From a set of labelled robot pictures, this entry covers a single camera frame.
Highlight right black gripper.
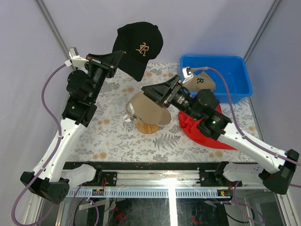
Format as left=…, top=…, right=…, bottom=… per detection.
left=142, top=75, right=201, bottom=121

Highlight blue plastic bin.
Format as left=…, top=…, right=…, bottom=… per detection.
left=180, top=55, right=253, bottom=104

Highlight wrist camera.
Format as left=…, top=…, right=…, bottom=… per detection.
left=182, top=67, right=194, bottom=84
left=64, top=47, right=88, bottom=68

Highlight floral table mat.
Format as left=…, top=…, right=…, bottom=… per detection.
left=68, top=63, right=250, bottom=162

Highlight aluminium front rail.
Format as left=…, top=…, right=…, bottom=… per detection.
left=65, top=169, right=261, bottom=189

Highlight aluminium corner post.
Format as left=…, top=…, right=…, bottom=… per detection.
left=244, top=0, right=283, bottom=63
left=34, top=0, right=70, bottom=60

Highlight tan baseball cap with logo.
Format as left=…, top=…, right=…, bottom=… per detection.
left=126, top=91, right=171, bottom=126

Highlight left aluminium corner post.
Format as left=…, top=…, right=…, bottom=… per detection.
left=34, top=0, right=70, bottom=60

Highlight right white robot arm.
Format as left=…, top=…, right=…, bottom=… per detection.
left=142, top=75, right=299, bottom=195

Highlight wooden hat stand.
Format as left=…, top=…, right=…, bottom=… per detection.
left=135, top=121, right=160, bottom=134

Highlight right aluminium corner post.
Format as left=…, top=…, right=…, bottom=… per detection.
left=244, top=0, right=283, bottom=63

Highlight black cap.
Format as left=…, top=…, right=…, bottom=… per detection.
left=112, top=22, right=163, bottom=82

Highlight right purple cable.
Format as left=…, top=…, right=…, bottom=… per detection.
left=192, top=66, right=301, bottom=223

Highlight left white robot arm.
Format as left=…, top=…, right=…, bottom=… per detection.
left=20, top=48, right=125, bottom=204

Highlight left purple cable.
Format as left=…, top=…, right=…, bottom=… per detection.
left=11, top=63, right=68, bottom=226

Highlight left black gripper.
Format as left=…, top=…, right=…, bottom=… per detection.
left=84, top=50, right=122, bottom=103

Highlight purple cable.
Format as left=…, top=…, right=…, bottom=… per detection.
left=192, top=66, right=301, bottom=223
left=11, top=63, right=68, bottom=226

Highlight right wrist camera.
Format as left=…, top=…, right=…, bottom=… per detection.
left=182, top=67, right=194, bottom=84

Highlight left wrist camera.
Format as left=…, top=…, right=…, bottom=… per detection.
left=64, top=47, right=88, bottom=68

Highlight red cloth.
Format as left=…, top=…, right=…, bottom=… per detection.
left=178, top=111, right=236, bottom=150

